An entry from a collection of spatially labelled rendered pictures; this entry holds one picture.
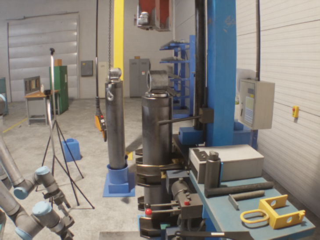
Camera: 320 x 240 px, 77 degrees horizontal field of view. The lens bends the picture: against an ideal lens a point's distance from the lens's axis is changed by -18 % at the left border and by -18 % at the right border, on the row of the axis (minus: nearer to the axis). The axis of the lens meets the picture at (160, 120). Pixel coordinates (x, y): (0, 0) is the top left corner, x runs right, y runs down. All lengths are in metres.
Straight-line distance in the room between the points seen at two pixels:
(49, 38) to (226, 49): 11.85
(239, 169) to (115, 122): 1.92
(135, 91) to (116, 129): 8.88
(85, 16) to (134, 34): 2.77
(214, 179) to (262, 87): 1.02
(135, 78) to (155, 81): 10.17
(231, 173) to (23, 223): 1.12
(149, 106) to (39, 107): 6.09
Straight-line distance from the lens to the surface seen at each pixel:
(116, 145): 3.04
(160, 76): 1.60
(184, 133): 1.85
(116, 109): 2.93
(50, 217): 1.20
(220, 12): 1.69
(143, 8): 1.47
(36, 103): 7.50
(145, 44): 12.31
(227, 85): 1.68
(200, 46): 1.83
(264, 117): 2.08
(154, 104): 1.58
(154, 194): 1.81
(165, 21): 1.82
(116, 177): 3.19
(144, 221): 1.91
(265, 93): 2.04
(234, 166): 1.36
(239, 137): 4.02
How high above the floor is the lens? 1.70
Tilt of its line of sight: 13 degrees down
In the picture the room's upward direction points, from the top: straight up
